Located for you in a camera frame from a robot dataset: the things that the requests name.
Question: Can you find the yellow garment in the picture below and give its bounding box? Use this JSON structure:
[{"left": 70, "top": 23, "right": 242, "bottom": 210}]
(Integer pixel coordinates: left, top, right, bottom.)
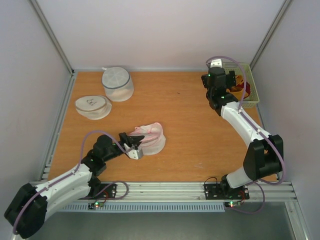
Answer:
[{"left": 231, "top": 75, "right": 245, "bottom": 93}]

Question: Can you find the pink-zip mesh laundry bag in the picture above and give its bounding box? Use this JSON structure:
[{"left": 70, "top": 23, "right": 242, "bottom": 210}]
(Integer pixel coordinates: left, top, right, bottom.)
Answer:
[{"left": 129, "top": 122, "right": 166, "bottom": 156}]

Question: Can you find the red bra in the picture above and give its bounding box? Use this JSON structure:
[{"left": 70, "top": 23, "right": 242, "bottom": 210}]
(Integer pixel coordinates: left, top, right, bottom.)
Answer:
[{"left": 244, "top": 82, "right": 251, "bottom": 99}]

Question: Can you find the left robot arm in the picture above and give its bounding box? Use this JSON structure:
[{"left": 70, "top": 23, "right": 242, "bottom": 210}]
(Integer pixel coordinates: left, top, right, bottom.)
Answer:
[{"left": 4, "top": 131, "right": 145, "bottom": 239}]

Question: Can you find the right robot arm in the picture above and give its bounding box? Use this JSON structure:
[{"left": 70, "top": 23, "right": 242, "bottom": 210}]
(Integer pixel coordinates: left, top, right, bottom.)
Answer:
[{"left": 201, "top": 66, "right": 286, "bottom": 199}]

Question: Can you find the beige-zip mesh laundry bag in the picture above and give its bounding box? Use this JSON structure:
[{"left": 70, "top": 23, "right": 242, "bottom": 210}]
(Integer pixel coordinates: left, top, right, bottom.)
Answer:
[{"left": 74, "top": 95, "right": 112, "bottom": 120}]

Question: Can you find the grey-zip mesh laundry bag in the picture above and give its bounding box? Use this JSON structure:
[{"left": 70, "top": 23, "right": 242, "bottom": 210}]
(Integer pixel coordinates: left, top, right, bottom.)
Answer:
[{"left": 101, "top": 67, "right": 134, "bottom": 102}]

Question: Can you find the green plastic basket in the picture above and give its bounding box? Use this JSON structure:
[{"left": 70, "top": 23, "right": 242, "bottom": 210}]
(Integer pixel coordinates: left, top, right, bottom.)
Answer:
[{"left": 222, "top": 62, "right": 260, "bottom": 108}]

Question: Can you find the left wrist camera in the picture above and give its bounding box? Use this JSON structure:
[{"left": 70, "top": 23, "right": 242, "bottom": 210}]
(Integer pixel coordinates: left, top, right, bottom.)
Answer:
[{"left": 125, "top": 146, "right": 144, "bottom": 160}]

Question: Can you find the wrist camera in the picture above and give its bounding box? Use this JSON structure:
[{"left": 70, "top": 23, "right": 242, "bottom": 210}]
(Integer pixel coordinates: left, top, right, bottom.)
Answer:
[
  {"left": 206, "top": 58, "right": 223, "bottom": 69},
  {"left": 125, "top": 146, "right": 144, "bottom": 160}
]

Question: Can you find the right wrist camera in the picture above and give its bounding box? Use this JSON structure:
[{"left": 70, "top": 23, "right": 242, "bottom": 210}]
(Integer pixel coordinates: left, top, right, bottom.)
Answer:
[{"left": 206, "top": 58, "right": 223, "bottom": 69}]

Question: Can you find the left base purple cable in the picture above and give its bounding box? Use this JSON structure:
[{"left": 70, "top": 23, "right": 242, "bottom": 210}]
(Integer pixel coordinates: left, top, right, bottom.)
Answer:
[{"left": 87, "top": 180, "right": 130, "bottom": 201}]

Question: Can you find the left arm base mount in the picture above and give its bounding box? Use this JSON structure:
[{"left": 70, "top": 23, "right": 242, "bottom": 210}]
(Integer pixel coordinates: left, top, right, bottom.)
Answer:
[{"left": 84, "top": 183, "right": 117, "bottom": 200}]

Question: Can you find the grey slotted cable duct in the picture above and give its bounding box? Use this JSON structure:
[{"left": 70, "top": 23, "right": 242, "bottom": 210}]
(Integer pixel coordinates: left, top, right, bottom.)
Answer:
[{"left": 60, "top": 202, "right": 225, "bottom": 213}]

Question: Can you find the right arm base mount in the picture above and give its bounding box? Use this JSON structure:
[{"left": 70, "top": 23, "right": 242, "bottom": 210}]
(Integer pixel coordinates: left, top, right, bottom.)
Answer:
[{"left": 204, "top": 182, "right": 250, "bottom": 201}]

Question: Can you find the aluminium front rail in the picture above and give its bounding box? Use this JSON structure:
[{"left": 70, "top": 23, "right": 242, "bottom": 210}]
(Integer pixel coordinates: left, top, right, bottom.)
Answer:
[{"left": 24, "top": 181, "right": 297, "bottom": 201}]

